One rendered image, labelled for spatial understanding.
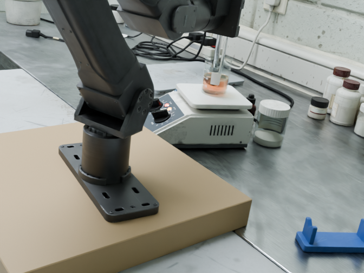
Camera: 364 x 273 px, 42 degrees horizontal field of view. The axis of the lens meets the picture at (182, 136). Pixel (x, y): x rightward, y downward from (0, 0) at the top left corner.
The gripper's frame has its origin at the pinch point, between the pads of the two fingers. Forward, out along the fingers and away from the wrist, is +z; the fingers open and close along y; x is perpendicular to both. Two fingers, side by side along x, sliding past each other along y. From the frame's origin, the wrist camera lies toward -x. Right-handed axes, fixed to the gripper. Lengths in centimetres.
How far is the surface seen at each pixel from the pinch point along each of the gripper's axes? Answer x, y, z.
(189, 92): 15.9, 4.6, -2.4
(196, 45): 19, 34, 59
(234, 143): 23.5, -5.6, -0.7
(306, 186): 24.8, -21.2, -5.7
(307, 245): 24.7, -26.3, -23.8
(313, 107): 20.4, -12.3, 29.0
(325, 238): 24.5, -27.8, -20.6
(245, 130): 20.5, -7.0, -0.1
